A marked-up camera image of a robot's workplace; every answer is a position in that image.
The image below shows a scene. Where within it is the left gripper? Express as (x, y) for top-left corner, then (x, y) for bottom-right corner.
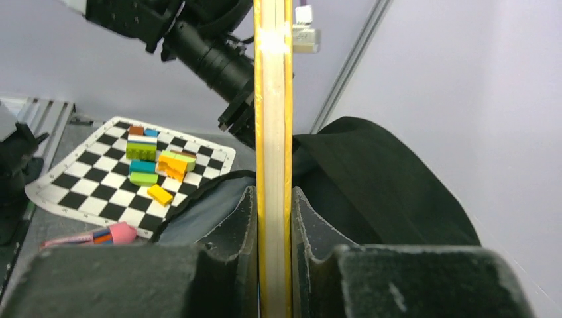
(218, 89), (256, 150)

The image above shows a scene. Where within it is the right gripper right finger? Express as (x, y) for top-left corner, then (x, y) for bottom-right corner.
(291, 188), (534, 317)

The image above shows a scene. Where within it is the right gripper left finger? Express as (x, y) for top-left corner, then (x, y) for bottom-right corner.
(1, 187), (258, 317)

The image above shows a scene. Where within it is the black student backpack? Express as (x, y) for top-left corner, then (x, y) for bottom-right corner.
(151, 116), (482, 246)

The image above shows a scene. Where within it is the yellow hardcover book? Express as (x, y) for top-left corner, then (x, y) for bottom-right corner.
(254, 1), (293, 317)

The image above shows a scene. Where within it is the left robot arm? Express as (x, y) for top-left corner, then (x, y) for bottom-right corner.
(63, 0), (256, 148)

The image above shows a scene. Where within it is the orange toy block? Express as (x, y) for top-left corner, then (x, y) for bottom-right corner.
(156, 155), (188, 182)

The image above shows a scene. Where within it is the yellow toy block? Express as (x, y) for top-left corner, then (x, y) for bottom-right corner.
(147, 184), (174, 207)

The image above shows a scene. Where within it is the pink capped pencil tube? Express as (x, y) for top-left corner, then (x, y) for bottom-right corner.
(39, 222), (137, 250)

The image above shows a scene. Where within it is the teal toy block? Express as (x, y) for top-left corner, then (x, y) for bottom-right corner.
(129, 160), (156, 174)

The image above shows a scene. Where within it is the green toy block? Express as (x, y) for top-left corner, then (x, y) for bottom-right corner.
(129, 172), (159, 187)

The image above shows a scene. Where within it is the checkered chess board mat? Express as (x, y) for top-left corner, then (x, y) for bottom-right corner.
(25, 117), (236, 239)

